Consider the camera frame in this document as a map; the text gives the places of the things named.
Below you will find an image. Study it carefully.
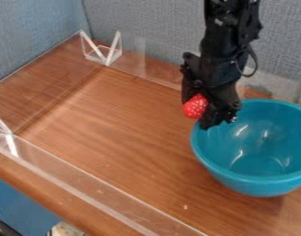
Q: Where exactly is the clear acrylic barrier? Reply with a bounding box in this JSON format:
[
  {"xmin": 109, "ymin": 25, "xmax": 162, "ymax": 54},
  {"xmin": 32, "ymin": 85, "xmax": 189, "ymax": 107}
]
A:
[
  {"xmin": 78, "ymin": 30, "xmax": 301, "ymax": 105},
  {"xmin": 0, "ymin": 118, "xmax": 206, "ymax": 236}
]

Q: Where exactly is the clear acrylic front barrier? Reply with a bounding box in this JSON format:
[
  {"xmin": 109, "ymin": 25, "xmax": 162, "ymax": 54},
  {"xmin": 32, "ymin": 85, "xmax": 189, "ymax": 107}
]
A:
[{"xmin": 0, "ymin": 118, "xmax": 206, "ymax": 236}]

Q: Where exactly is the blue plastic bowl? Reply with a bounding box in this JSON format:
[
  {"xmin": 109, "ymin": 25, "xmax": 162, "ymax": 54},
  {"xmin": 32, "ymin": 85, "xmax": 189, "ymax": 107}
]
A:
[{"xmin": 189, "ymin": 99, "xmax": 301, "ymax": 197}]

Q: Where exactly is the clear acrylic back barrier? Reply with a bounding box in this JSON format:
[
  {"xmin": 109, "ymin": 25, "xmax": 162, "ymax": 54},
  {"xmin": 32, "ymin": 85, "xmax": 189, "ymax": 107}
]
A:
[{"xmin": 78, "ymin": 30, "xmax": 301, "ymax": 105}]

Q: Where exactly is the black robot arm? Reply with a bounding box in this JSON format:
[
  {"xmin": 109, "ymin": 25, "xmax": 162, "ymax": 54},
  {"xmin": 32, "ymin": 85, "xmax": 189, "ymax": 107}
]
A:
[{"xmin": 180, "ymin": 0, "xmax": 262, "ymax": 130}]

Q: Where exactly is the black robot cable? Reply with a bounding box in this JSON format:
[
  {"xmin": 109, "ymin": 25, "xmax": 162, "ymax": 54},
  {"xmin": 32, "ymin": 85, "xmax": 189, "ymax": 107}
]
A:
[{"xmin": 233, "ymin": 44, "xmax": 260, "ymax": 78}]

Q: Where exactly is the red strawberry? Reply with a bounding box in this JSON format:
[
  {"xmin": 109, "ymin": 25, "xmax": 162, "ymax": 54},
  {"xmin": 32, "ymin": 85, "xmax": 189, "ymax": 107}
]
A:
[{"xmin": 182, "ymin": 94, "xmax": 209, "ymax": 119}]

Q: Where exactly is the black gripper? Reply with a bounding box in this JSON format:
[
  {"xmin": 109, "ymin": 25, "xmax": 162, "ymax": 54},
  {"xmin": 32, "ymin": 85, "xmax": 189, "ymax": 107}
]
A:
[{"xmin": 180, "ymin": 52, "xmax": 244, "ymax": 130}]

